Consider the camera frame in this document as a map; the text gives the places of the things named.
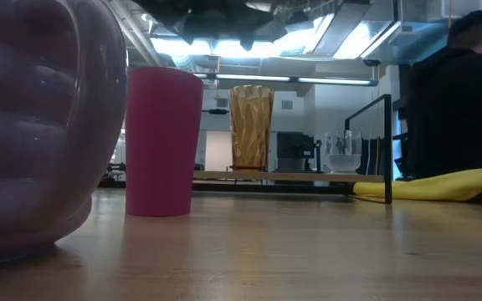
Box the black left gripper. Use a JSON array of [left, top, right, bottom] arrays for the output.
[[132, 0, 292, 53]]

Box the amber faceted glass tumbler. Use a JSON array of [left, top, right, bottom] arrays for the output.
[[228, 84, 275, 172]]

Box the pink plastic cup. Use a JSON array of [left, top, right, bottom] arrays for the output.
[[125, 66, 205, 218]]

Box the long ceiling tube lamp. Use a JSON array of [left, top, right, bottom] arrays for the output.
[[192, 73, 379, 87]]

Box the black machine in background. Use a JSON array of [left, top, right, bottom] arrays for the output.
[[276, 131, 315, 172]]

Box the clear glass on rack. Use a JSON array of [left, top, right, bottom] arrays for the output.
[[324, 129, 363, 175]]

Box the purple ribbed plastic cup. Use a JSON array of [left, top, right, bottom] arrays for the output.
[[0, 0, 130, 268]]

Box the white ceiling unit box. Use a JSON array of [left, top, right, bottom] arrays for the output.
[[428, 0, 482, 23]]

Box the person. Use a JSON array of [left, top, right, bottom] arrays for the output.
[[403, 0, 482, 181]]

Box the yellow cloth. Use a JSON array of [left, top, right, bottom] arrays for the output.
[[352, 168, 482, 202]]

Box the wooden shelf with black frame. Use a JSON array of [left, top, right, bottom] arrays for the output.
[[192, 94, 393, 205]]

